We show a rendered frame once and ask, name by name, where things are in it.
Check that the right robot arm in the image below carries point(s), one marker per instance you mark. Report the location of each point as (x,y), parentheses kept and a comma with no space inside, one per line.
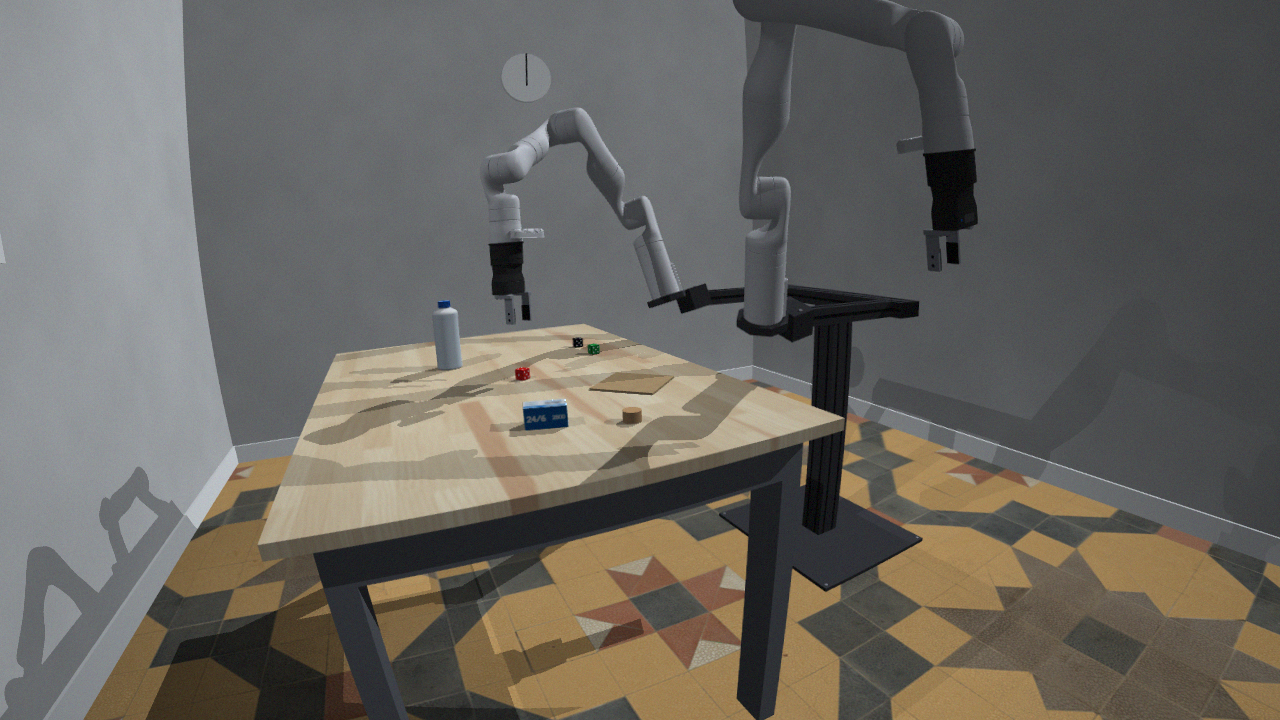
(569,126)

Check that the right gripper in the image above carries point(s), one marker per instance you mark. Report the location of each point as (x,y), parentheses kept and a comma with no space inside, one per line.
(504,254)

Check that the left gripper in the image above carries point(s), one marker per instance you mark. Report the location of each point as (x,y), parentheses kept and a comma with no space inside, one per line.
(950,166)

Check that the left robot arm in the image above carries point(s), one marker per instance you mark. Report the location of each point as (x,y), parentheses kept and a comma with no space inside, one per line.
(929,41)

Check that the grey bottle with blue cap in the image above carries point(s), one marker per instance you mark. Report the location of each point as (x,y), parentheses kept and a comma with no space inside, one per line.
(446,333)

